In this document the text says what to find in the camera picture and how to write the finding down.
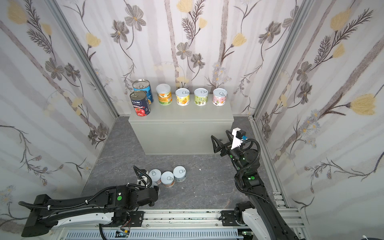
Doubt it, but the white lid can yellow label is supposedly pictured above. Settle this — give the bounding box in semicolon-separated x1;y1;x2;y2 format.
175;88;190;106

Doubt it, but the white lid can orange label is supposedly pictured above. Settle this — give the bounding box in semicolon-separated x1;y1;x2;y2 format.
156;84;172;106

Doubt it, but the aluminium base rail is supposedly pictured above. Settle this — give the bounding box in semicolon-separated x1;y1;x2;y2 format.
55;209;310;240

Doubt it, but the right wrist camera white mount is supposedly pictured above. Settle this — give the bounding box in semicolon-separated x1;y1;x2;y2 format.
231;128;247;150

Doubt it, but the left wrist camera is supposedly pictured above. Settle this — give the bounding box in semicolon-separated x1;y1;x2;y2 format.
137;172;150;187

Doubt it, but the dark red label can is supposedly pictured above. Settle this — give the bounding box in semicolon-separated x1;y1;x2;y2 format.
130;91;150;117

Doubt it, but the white lid can green label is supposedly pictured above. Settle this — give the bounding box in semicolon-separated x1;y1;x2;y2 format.
194;88;209;106

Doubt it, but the blue label soup can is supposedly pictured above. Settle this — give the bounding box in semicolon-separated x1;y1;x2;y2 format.
132;79;154;105

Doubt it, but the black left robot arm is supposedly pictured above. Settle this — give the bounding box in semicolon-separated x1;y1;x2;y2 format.
19;166;159;238

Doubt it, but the white lid can pink label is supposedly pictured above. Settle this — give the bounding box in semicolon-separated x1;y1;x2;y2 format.
149;169;162;185

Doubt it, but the white ribbed cable duct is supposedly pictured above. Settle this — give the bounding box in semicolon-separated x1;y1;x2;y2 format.
64;229;241;240

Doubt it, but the white lid can blue label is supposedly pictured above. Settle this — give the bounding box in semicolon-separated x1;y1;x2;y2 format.
173;166;186;182

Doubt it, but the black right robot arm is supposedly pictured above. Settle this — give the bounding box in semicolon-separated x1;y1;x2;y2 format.
211;128;304;240

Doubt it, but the grey metal cabinet box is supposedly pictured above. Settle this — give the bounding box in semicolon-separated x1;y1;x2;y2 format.
129;95;234;155

